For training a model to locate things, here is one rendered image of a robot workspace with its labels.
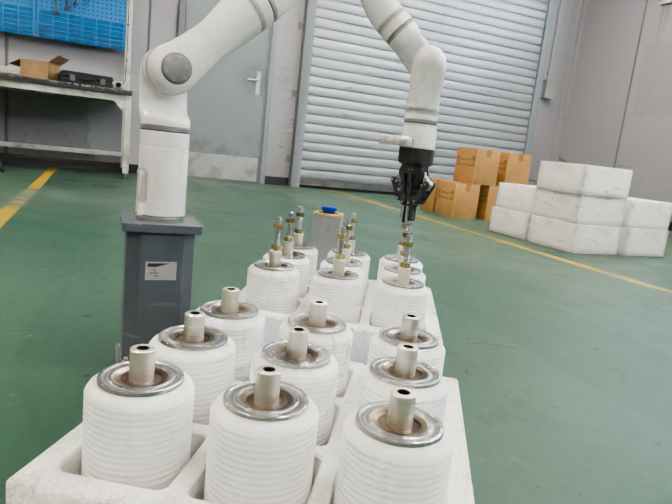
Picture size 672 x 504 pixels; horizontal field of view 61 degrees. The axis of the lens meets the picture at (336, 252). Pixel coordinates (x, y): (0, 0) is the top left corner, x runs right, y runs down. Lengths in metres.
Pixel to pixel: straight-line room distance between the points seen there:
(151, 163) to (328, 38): 5.47
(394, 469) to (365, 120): 6.23
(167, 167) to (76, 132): 4.98
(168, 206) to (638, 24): 7.07
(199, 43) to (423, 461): 0.87
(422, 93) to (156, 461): 0.89
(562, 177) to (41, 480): 3.55
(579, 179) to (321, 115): 3.44
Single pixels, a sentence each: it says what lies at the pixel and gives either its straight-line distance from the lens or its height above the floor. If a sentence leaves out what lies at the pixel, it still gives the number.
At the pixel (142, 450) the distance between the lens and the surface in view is 0.54.
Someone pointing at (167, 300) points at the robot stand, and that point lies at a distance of 1.15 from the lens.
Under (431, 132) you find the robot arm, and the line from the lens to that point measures 1.21.
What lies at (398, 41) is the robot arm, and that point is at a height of 0.70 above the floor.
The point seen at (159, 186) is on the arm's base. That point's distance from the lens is 1.13.
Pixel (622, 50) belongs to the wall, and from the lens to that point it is 7.86.
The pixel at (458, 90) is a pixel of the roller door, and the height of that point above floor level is 1.31.
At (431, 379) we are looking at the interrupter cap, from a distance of 0.61.
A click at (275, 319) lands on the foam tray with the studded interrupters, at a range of 0.99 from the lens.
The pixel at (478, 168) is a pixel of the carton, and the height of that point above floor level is 0.44.
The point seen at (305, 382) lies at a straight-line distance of 0.59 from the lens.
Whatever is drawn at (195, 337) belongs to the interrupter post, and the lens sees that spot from 0.65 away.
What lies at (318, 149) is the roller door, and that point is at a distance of 6.41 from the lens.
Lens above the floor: 0.48
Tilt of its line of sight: 10 degrees down
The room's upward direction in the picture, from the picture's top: 6 degrees clockwise
